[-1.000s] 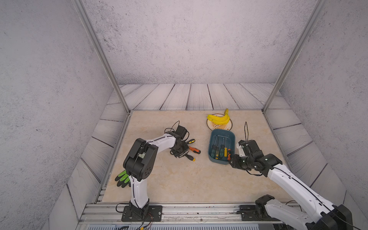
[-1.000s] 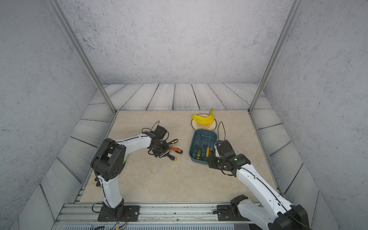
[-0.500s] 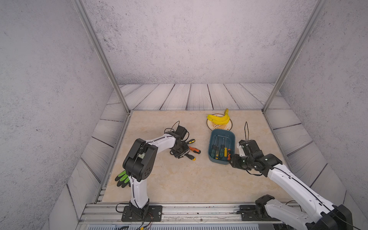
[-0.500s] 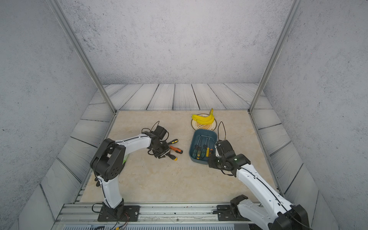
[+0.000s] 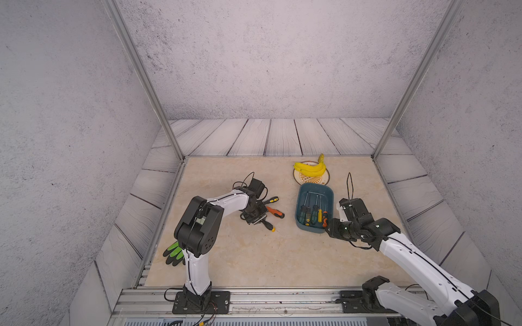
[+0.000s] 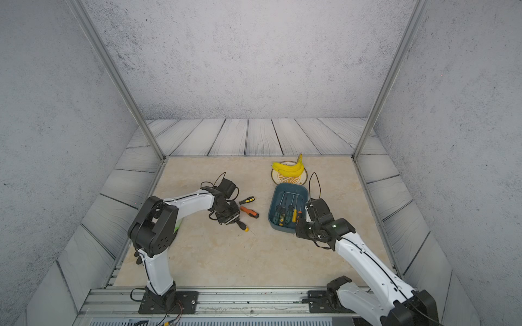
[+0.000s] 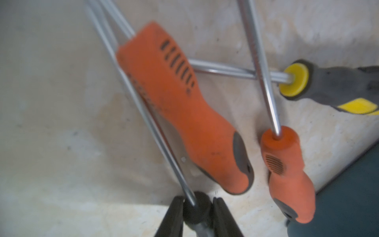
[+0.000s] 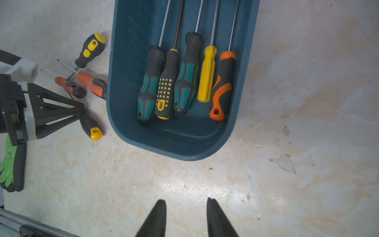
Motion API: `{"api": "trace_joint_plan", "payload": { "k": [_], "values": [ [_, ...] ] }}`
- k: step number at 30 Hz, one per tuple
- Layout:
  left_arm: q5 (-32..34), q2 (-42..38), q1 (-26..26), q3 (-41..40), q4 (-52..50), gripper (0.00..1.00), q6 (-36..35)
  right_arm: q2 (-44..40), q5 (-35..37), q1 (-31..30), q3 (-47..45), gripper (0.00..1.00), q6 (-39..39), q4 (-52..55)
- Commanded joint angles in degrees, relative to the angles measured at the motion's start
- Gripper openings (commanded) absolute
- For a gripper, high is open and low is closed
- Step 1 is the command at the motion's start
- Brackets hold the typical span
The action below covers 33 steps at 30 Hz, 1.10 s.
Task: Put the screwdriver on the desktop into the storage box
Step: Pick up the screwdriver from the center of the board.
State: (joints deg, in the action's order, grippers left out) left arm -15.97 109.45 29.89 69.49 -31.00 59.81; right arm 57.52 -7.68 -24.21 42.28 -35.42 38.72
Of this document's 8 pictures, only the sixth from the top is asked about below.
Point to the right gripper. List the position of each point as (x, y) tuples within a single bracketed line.
[(300, 231)]

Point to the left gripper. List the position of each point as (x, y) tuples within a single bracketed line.
[(233, 219)]

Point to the black yellow dotted screwdriver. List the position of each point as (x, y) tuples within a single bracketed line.
[(294, 208)]

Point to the black yellow small screwdriver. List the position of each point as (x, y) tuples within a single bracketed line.
[(247, 200)]

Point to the teal storage box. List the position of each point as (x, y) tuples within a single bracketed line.
[(289, 190)]

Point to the large green black screwdriver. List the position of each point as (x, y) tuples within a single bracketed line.
[(277, 214)]

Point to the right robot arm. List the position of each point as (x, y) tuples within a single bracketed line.
[(390, 300)]

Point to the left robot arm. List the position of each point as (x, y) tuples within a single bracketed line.
[(156, 225)]

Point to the yellow banana bunch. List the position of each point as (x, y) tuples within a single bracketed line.
[(290, 171)]

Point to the round patterned plate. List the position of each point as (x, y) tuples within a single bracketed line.
[(298, 180)]

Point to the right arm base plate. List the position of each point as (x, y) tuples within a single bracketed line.
[(318, 302)]

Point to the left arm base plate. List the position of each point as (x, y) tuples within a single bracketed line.
[(178, 303)]

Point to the aluminium front rail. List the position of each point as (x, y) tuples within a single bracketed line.
[(215, 306)]

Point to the right aluminium frame post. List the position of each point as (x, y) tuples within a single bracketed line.
[(400, 54)]

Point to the aluminium frame post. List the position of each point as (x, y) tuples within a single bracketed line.
[(400, 54), (90, 31)]

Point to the left aluminium frame post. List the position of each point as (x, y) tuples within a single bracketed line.
[(90, 31)]

